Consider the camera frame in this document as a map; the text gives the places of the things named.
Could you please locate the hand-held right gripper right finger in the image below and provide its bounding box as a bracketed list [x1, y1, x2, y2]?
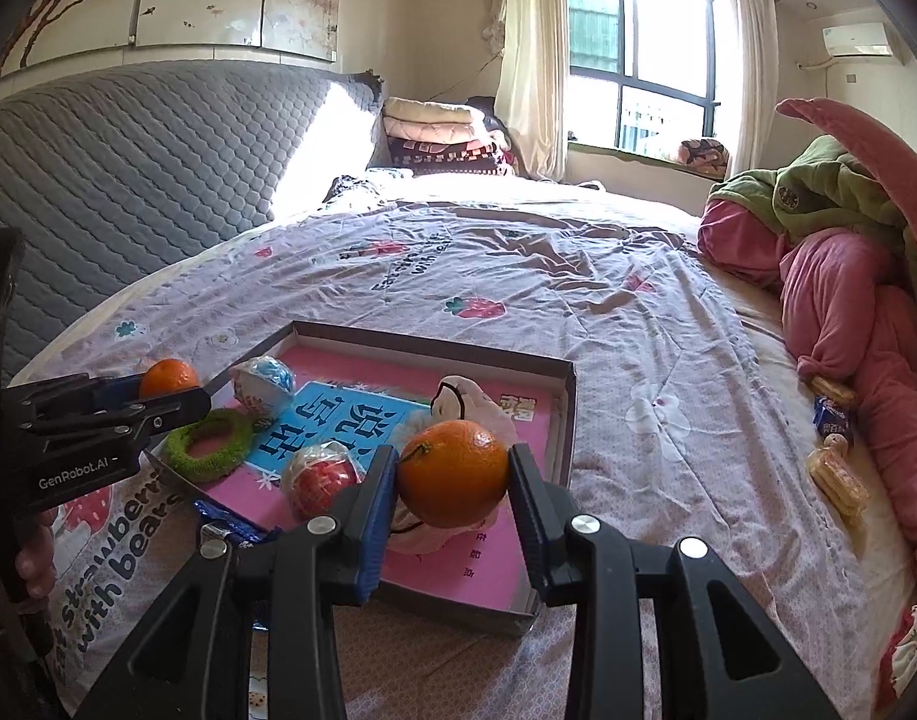
[507, 442, 842, 720]

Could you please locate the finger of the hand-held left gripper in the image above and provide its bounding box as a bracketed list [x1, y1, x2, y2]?
[23, 388, 214, 466]
[4, 373, 146, 421]

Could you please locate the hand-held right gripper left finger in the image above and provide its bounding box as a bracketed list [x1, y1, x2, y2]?
[76, 444, 400, 720]

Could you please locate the small orange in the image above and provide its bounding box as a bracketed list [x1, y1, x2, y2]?
[139, 358, 202, 400]

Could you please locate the foil egg toy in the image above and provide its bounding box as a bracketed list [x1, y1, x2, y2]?
[232, 355, 298, 419]
[281, 441, 358, 518]

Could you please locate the green fuzzy ring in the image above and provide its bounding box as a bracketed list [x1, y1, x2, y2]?
[163, 409, 256, 485]

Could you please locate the large orange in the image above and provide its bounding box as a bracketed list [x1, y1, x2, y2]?
[396, 420, 510, 530]

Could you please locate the shallow cardboard box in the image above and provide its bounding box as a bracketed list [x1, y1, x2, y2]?
[143, 320, 578, 638]

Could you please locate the person's left hand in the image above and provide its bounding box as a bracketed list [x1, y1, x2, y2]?
[14, 508, 58, 602]

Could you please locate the pink and blue book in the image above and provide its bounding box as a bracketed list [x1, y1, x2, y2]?
[203, 345, 557, 608]

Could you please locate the blue drink carton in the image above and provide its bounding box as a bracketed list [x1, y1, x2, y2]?
[192, 499, 283, 550]

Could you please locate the grey quilted headboard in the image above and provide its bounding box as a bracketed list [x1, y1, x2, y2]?
[0, 60, 385, 391]

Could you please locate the long yellow snack packet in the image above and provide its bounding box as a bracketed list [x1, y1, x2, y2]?
[807, 442, 871, 518]

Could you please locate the dark floral pillow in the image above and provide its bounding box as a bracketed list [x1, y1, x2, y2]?
[323, 169, 415, 203]

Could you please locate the blue snack packet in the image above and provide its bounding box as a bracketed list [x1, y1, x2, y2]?
[813, 396, 857, 447]

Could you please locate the small yellow snack packet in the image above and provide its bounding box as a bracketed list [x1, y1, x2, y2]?
[810, 373, 859, 407]

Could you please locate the dark patterned folded blanket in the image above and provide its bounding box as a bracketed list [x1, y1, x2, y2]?
[387, 142, 516, 178]

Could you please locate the pink folded blanket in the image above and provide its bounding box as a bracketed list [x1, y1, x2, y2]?
[387, 131, 505, 152]

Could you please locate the red floral cloth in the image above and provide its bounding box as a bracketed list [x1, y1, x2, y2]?
[879, 600, 917, 713]

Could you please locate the patterned windowsill cushion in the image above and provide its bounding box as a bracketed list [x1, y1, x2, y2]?
[679, 136, 730, 177]

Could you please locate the cream folded blanket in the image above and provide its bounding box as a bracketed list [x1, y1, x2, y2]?
[383, 97, 493, 140]

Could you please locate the green fleece garment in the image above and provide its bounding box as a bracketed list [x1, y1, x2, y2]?
[709, 135, 917, 331]

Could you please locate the cream curtain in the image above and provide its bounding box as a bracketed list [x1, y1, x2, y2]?
[492, 0, 572, 181]
[729, 0, 786, 173]

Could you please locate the window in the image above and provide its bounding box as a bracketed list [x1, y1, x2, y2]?
[565, 0, 737, 162]

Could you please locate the long pink cushion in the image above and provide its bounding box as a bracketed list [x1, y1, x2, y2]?
[775, 96, 917, 293]

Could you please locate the white air conditioner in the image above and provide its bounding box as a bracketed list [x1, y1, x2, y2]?
[822, 22, 896, 59]

